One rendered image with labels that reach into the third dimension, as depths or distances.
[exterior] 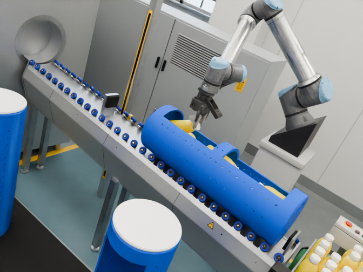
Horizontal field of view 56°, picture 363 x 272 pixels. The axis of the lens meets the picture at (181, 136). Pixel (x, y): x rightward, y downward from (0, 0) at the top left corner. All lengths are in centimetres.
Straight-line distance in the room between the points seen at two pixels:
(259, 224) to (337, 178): 301
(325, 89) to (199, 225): 110
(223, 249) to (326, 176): 296
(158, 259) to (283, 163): 127
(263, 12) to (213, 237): 129
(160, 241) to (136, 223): 12
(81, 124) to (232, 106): 157
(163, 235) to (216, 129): 220
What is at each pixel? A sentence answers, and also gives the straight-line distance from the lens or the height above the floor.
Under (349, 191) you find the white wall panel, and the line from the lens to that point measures 457.
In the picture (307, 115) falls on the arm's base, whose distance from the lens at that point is 235.
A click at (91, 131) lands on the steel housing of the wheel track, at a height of 85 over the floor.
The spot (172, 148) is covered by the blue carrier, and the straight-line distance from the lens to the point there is 174.
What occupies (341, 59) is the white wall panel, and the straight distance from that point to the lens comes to 429.
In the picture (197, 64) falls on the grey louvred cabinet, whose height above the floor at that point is 112.
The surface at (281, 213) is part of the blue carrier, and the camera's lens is 155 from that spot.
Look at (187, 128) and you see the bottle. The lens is 179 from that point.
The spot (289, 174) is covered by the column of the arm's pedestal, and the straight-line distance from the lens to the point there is 235.
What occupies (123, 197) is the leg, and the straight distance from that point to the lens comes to 240.
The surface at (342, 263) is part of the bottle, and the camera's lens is 177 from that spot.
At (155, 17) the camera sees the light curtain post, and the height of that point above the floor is 157.
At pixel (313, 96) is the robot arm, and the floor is 150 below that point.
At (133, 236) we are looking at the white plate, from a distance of 130.
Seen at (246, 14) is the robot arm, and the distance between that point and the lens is 218.
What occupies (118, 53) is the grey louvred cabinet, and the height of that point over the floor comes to 82.
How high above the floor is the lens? 194
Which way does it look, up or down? 26 degrees down
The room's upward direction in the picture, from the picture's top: 21 degrees clockwise
